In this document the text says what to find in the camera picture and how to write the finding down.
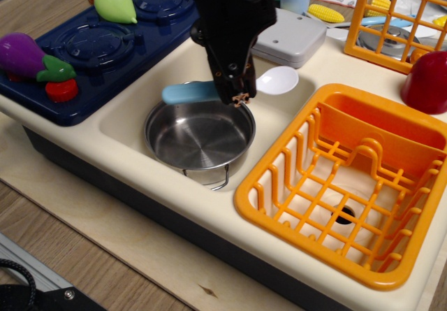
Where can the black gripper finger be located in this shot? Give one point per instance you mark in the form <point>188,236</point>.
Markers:
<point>221,87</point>
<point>244,87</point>

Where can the stainless steel pan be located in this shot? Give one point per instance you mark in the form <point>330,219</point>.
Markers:
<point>204,141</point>

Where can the navy blue toy stove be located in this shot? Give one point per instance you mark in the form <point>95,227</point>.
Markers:
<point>107,57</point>

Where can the red plastic cup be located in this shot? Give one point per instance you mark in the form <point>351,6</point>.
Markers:
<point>425,86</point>

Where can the grey toy faucet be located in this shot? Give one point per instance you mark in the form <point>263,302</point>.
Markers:
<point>291,41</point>

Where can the blue and white plastic spoon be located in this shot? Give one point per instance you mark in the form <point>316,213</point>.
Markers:
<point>275,81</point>

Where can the green toy pear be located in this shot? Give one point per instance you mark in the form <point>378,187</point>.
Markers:
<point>118,11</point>

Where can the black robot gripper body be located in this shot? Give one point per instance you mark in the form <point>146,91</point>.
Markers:
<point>228,29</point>

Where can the cream toy kitchen sink unit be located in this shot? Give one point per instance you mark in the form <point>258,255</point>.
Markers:
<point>112,140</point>

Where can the yellow toy corn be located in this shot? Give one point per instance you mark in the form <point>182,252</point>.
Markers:
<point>325,13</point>

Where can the purple toy eggplant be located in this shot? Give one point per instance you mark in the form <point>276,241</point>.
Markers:
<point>22,56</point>

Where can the orange plastic dish rack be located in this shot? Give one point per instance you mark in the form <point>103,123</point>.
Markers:
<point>354,180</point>

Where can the orange wire basket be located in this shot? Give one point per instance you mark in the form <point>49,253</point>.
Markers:
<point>388,32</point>

